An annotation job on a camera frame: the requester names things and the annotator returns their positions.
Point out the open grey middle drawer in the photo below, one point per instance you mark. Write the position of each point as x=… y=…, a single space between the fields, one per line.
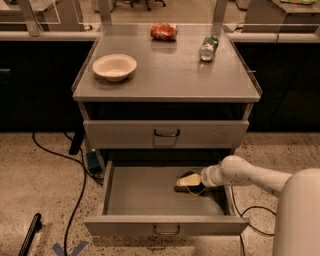
x=142 y=201

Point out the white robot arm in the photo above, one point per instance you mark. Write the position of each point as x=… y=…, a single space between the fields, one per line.
x=297 y=224

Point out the dark long counter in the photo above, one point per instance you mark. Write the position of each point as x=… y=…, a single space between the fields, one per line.
x=50 y=85

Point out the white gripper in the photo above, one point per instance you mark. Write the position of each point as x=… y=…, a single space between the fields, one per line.
x=206 y=177

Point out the black bar on floor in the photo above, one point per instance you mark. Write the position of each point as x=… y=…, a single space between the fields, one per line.
x=34 y=227

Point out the orange soda can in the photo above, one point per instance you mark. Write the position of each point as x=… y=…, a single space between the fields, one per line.
x=164 y=31

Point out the grey drawer cabinet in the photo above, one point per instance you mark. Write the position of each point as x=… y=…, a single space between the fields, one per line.
x=154 y=110

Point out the closed grey top drawer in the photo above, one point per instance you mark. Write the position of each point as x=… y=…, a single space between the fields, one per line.
x=180 y=134

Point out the green and yellow sponge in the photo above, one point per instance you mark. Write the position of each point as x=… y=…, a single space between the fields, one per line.
x=194 y=190

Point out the blue power adapter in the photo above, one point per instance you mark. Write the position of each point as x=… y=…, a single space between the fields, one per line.
x=93 y=162

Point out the white bowl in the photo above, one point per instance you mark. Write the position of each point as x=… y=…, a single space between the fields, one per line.
x=114 y=67

